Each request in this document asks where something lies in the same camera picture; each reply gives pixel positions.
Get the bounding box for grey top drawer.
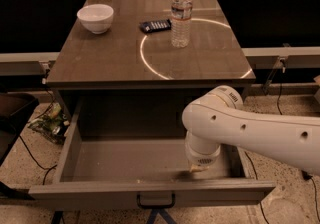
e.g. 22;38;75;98
30;96;275;210

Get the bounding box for black floor cable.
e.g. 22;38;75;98
244;151;270;224

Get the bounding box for dark snack packet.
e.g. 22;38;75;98
139;19;171;33

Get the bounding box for white ceramic bowl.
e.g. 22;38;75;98
77;4;114;34

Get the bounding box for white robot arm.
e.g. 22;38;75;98
182;85;320;175

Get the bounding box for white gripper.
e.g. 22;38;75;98
185;132;221;173

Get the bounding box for green snack bag pile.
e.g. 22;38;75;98
28;103;70;145

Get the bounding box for blue tape cross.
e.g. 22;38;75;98
146;209;177;224

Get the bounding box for black cables at left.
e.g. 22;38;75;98
18;134;58;186

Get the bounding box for grey drawer cabinet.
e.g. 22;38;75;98
48;0;255;138

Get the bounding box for clear plastic water bottle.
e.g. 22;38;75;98
171;0;193;48

